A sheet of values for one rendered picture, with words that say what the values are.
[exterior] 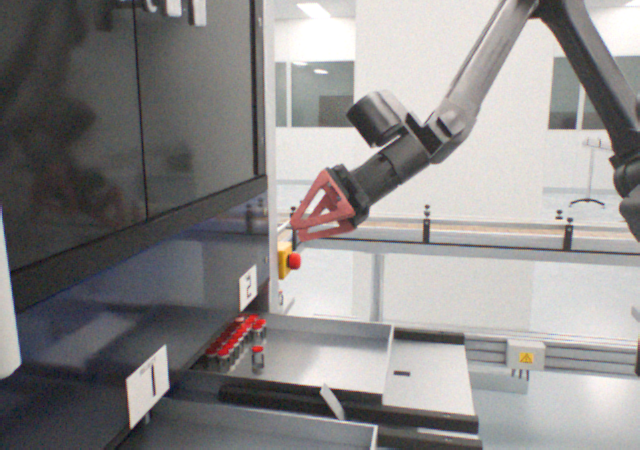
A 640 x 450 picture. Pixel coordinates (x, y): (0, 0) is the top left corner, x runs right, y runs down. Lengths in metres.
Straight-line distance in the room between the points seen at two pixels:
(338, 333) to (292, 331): 0.10
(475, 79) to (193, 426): 0.66
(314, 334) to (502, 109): 1.56
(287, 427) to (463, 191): 1.76
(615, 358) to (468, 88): 1.42
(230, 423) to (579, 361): 1.45
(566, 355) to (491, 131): 0.98
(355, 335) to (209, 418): 0.38
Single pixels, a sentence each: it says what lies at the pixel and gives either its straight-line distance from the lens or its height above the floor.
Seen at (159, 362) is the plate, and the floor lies 1.04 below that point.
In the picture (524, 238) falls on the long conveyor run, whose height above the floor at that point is 0.92.
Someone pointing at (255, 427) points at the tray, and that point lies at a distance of 0.78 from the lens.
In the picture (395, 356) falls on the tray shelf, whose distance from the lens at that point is 0.99.
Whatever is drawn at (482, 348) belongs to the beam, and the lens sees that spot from 1.94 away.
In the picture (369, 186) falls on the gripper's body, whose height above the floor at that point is 1.24.
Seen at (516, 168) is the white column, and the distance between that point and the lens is 2.37.
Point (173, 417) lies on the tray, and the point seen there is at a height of 0.89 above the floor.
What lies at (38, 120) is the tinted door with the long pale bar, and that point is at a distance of 0.48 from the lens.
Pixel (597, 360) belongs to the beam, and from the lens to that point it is 2.03.
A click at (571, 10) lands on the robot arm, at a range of 1.03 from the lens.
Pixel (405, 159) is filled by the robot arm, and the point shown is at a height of 1.27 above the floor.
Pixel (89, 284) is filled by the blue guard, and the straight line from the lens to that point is 0.52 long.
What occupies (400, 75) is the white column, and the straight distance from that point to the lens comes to 2.33.
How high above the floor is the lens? 1.34
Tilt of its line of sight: 11 degrees down
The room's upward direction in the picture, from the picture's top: straight up
